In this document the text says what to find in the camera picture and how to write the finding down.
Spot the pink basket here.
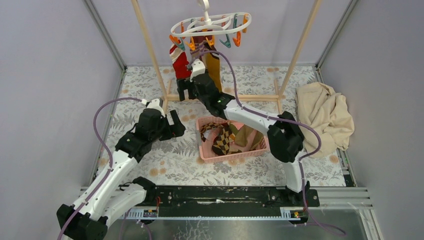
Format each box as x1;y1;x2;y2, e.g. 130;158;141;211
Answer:
195;116;269;164

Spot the brown yellow argyle sock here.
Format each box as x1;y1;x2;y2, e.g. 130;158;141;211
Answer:
199;122;242;156

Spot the white round clip hanger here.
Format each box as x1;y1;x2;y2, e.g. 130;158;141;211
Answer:
170;0;252;38

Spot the tan ribbed sock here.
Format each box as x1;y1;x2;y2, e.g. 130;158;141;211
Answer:
232;125;264;152

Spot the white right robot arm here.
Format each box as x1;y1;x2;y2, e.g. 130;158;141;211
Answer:
177;73;307;206

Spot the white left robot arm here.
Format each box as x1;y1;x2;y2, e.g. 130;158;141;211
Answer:
56;108;186;240

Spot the red sock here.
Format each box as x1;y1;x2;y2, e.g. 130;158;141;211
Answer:
169;44;192;80

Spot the mustard yellow sock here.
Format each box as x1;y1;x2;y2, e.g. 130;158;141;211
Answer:
203;52;223;92

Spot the beige maroon striped sock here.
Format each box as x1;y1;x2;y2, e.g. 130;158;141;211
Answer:
190;36;210;59

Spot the floral table mat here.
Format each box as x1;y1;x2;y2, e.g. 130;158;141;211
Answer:
106;65;346;187

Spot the beige cloth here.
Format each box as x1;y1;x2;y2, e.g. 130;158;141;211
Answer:
296;82;355;158

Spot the wooden rack frame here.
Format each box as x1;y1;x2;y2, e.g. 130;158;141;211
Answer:
131;0;322;114

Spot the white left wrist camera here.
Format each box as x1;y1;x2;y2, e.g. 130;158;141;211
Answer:
141;98;166;117

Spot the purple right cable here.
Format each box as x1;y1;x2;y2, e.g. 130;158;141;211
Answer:
188;50;347;237

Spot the purple cable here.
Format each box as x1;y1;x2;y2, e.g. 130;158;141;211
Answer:
56;96;150;240
188;50;347;237

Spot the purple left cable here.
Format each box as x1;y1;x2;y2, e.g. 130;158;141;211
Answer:
56;96;150;240

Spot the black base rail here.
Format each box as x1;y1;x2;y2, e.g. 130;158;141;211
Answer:
136;185;320;219

